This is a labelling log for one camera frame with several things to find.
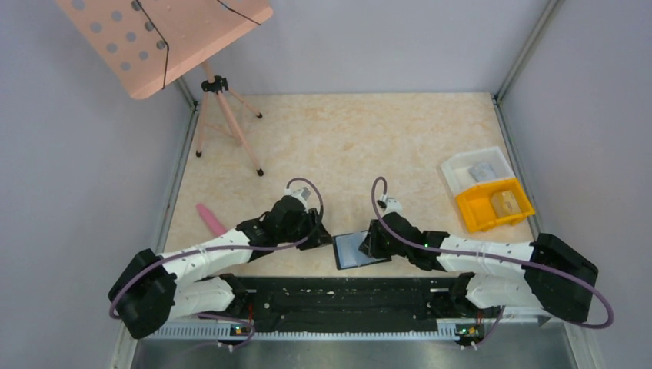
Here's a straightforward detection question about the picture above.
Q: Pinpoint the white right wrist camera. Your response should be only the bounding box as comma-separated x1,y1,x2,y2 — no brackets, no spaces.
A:
376,194,403,217

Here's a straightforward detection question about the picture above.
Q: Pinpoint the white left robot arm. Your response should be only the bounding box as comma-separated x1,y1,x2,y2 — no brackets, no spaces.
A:
108,194,330,339

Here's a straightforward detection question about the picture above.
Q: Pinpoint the silver VIP card in bin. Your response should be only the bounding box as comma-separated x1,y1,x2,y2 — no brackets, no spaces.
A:
468,161,497,183

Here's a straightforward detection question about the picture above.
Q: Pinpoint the yellow plastic bin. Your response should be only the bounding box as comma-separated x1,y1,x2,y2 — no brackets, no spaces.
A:
454,178,535,233

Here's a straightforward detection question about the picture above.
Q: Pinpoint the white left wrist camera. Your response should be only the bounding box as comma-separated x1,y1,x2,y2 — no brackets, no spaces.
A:
284,187,311,211

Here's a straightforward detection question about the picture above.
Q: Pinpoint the pink marker pen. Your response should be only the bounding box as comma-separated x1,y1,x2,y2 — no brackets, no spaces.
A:
195,204,228,237

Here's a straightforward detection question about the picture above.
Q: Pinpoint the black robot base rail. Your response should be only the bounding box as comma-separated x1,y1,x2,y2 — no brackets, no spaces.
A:
223,277,499,335

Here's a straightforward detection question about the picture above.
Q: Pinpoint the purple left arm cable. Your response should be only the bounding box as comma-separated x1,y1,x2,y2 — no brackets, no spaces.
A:
108,177,325,352

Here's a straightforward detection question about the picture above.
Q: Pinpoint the pink music stand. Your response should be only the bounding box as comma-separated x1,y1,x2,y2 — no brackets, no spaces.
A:
57,0,274,176

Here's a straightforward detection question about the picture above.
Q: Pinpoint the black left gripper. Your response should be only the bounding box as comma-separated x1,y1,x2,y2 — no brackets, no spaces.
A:
278,208,335,251

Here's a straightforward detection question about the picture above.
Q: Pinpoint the black leather card holder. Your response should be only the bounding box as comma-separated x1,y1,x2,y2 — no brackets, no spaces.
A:
332,231,391,270

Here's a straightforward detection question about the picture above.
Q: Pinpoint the white plastic bin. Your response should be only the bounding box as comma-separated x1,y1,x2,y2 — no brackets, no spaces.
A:
440,146,515,196

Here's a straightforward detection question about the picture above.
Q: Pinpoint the gold VIP card in bin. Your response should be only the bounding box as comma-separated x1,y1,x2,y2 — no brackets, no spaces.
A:
491,191,521,218

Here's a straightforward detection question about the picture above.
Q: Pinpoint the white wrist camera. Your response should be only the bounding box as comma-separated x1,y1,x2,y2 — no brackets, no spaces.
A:
284,187,311,211
376,194,403,217

